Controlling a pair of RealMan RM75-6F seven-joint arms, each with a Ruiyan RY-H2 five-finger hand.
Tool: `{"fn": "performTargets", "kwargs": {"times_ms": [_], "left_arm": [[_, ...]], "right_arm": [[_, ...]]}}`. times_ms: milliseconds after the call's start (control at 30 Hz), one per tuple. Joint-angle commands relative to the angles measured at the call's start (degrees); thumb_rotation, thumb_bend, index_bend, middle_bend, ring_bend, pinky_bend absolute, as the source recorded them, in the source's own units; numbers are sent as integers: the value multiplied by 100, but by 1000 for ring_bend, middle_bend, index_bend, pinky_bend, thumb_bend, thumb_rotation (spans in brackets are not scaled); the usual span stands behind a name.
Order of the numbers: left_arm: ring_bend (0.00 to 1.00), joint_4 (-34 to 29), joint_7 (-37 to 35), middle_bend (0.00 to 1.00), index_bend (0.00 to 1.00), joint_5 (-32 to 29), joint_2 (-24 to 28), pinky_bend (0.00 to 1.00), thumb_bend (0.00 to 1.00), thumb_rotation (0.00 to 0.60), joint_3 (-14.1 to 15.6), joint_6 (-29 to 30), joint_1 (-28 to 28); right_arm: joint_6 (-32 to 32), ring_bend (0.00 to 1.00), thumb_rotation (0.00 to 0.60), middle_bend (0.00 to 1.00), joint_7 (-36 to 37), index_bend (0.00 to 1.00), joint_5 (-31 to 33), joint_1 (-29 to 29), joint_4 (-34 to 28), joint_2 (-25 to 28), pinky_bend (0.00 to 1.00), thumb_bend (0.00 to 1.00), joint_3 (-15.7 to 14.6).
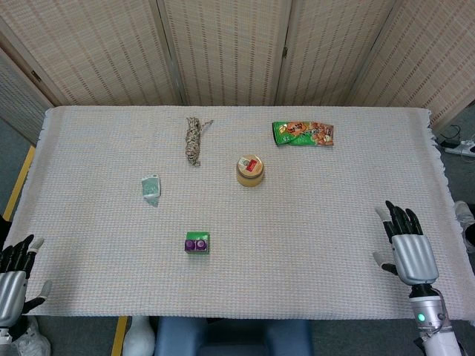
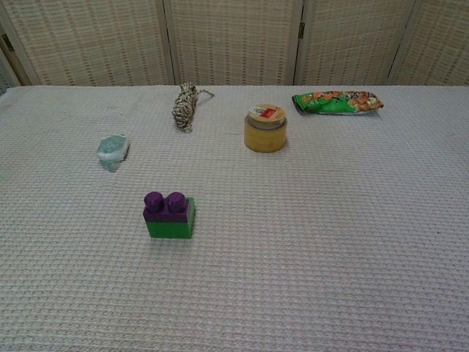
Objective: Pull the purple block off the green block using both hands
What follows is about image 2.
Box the small purple block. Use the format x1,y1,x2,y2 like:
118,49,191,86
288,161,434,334
142,190,192,224

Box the green and purple toy block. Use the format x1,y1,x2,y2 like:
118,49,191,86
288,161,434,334
143,197,196,240

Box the yellow jar with labelled lid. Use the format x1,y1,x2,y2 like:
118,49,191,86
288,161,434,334
243,103,288,153

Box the white woven tablecloth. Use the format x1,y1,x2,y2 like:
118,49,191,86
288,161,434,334
0,84,469,352

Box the green snack packet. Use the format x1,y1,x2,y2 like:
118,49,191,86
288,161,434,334
291,90,385,116

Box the small translucent green packet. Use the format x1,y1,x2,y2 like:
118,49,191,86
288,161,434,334
96,133,131,173

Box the woven folding screen panel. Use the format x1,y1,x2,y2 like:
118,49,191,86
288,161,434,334
292,0,418,87
163,0,306,87
387,0,469,87
0,34,21,97
0,0,177,87

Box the coiled speckled rope bundle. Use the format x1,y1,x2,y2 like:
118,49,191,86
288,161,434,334
171,82,215,133

